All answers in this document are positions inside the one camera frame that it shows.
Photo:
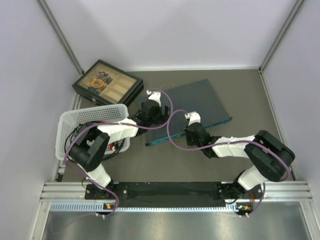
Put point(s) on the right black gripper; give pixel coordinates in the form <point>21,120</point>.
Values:
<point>189,142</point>

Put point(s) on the aluminium frame rail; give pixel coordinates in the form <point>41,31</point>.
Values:
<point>288,191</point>

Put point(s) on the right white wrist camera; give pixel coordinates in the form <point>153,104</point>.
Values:
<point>192,117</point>

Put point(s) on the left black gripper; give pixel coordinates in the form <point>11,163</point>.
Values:
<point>159,121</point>

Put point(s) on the black compartment jewelry box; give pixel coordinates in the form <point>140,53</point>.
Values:
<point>105,84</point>

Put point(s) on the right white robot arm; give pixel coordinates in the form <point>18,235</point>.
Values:
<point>269,156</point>

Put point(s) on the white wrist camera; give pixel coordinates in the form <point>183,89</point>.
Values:
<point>154,96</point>
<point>192,117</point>

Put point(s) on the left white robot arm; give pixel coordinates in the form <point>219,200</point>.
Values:
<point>88,148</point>

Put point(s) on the white slotted cable duct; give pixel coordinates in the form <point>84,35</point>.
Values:
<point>106,207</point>

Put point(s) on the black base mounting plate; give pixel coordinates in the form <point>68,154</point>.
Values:
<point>177,194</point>

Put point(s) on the dark blue network switch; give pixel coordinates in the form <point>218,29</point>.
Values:
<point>198,96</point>

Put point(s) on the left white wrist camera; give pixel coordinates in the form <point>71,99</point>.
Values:
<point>154,96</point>

